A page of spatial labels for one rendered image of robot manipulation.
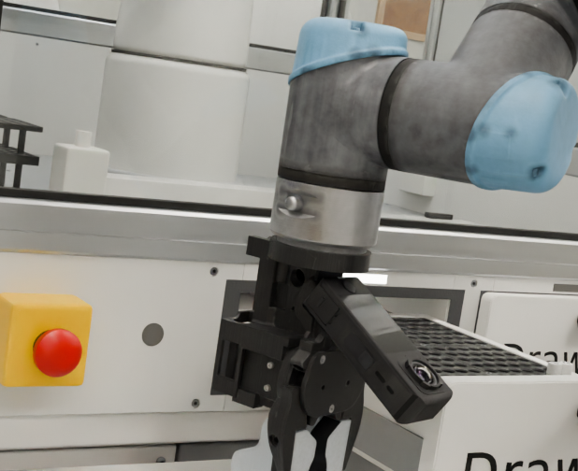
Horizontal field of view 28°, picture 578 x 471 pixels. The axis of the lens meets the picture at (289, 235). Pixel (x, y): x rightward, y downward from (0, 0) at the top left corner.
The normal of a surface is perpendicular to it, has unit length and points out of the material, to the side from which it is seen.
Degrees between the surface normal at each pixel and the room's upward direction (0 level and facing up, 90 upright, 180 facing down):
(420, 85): 57
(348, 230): 90
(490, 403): 90
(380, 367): 88
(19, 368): 90
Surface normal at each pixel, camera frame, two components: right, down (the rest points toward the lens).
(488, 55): -0.18, -0.65
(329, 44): -0.40, 0.01
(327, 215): 0.06, 0.14
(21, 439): 0.51, 0.18
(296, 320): -0.61, 0.01
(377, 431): -0.85, -0.06
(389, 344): 0.55, -0.72
